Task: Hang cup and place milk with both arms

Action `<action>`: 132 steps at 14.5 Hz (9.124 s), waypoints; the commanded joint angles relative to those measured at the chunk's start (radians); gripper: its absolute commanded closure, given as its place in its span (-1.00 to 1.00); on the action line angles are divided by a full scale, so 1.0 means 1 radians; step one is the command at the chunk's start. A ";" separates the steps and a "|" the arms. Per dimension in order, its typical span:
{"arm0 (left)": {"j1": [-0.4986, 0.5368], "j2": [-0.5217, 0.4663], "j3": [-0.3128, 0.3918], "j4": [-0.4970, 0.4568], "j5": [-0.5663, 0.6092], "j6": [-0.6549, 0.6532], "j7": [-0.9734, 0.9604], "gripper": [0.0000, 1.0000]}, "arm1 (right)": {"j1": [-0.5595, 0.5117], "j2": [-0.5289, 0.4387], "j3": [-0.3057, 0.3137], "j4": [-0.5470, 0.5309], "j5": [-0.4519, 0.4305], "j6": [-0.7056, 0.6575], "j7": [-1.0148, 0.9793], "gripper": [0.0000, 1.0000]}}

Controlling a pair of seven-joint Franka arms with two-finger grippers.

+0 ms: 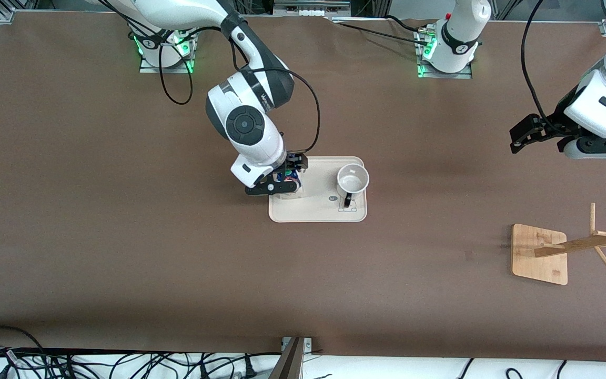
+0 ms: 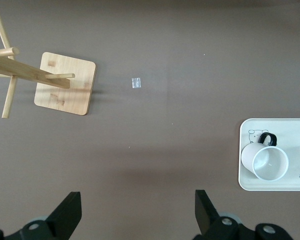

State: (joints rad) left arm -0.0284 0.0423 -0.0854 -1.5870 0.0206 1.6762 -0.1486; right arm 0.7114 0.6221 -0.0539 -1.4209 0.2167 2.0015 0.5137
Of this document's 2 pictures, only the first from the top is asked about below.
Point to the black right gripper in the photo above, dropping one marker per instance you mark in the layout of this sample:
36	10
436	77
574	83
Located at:
296	160

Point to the aluminium camera post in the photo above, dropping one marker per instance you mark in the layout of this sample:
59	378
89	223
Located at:
290	363

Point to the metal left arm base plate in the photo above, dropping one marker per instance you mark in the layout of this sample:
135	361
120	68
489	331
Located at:
466	73

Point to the wooden cup hanging rack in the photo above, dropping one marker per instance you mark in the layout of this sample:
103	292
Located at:
537	263

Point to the grey power strip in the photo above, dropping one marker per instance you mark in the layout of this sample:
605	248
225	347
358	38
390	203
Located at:
311	8

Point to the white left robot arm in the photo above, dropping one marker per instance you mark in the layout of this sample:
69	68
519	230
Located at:
458	37

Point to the blue white milk carton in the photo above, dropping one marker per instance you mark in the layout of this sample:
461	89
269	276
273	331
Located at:
288	193

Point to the white bench sheet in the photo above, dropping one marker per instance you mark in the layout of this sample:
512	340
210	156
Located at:
387	368

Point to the beige rabbit print tray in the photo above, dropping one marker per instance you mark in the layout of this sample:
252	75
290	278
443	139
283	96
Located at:
319	208

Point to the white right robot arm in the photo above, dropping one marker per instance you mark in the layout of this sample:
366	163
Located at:
245	126

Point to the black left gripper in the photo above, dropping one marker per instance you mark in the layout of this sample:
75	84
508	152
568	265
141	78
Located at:
552	128

